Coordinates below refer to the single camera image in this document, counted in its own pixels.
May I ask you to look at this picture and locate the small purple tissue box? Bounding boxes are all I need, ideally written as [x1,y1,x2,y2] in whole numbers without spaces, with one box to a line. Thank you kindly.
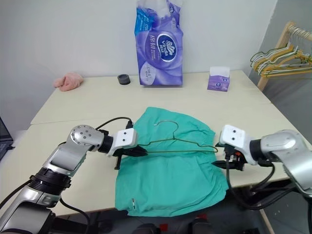
[207,66,231,93]

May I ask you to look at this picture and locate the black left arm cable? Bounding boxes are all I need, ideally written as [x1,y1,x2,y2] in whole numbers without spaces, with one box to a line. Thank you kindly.
[95,117,134,130]

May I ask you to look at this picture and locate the light green wire hanger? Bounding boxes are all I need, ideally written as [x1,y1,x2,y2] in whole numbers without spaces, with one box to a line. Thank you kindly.
[261,48,312,79]

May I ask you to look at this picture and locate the white wire hanger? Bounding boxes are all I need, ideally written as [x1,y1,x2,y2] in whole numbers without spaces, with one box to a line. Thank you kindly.
[258,25,312,71]

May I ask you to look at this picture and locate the green shorts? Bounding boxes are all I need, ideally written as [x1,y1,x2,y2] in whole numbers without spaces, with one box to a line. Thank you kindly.
[115,106,229,218]

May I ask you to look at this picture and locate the black tape roll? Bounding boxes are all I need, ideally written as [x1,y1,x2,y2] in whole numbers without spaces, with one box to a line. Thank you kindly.
[117,74,132,86]

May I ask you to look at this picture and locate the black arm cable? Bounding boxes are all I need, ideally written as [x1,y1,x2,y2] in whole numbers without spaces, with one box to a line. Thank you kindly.
[225,156,301,211]
[95,117,134,130]

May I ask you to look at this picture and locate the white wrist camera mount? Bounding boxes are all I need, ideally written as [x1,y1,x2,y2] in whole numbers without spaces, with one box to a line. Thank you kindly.
[217,124,253,157]
[107,128,138,157]

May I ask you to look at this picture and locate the wooden clothes rack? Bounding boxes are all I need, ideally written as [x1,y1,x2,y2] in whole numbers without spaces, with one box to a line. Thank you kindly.
[256,21,312,92]

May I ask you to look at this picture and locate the dark laptop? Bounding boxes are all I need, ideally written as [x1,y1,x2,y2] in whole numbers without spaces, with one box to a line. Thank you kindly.
[0,116,14,162]

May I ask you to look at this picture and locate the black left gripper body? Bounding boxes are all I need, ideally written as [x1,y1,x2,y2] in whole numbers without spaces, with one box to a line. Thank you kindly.
[113,145,137,170]

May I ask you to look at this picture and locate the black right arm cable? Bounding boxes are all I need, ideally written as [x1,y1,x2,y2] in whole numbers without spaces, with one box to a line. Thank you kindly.
[225,156,301,211]

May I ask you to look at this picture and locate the purple Vinda tissue pack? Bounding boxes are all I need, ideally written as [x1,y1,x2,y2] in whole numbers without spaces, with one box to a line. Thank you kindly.
[133,0,184,87]

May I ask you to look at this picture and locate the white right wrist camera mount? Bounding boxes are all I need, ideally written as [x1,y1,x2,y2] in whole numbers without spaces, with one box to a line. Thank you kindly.
[217,124,253,157]

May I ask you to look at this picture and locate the dark green wire hanger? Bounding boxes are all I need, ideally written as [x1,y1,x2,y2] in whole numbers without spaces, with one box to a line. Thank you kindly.
[250,43,293,68]

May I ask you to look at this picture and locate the black robot body cable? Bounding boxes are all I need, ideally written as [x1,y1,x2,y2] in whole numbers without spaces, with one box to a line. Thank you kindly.
[59,196,91,234]

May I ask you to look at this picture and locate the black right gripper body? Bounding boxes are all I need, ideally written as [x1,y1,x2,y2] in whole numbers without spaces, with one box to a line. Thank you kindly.
[222,143,247,172]

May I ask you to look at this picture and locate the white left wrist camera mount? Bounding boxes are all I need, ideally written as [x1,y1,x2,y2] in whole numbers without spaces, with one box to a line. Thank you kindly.
[107,128,138,157]

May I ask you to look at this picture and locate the yellow wire hanger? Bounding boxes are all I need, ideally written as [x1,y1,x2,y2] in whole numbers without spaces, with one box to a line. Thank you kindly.
[253,26,312,74]

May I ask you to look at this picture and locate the pink cloth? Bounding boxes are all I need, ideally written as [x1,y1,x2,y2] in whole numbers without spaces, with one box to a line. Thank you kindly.
[53,72,84,92]

